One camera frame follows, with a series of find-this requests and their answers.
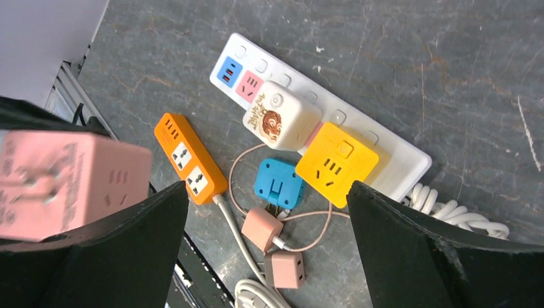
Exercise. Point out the small pink charger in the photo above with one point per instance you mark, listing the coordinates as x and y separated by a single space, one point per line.
260 227

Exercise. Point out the white power strip cord plug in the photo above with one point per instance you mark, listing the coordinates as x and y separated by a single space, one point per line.
425 200

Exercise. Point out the dusty pink usb adapter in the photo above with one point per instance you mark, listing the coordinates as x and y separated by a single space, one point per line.
284 269

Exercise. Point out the orange power strip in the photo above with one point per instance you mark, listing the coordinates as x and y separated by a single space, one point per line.
204 181

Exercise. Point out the white cube socket adapter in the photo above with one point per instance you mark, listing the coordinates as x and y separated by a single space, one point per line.
280 118

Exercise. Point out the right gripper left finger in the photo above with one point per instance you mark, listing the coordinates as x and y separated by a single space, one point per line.
123 260

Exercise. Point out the white multicolour power strip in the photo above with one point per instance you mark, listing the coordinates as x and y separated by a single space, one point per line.
240 56

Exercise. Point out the yellow cube socket adapter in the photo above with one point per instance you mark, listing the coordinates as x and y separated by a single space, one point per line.
336 158

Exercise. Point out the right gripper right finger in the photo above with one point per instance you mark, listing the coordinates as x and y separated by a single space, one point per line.
413 260

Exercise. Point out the blue socket adapter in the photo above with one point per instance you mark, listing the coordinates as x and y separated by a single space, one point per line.
278 184

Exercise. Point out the large pink cube adapter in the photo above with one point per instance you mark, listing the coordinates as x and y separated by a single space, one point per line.
53 182

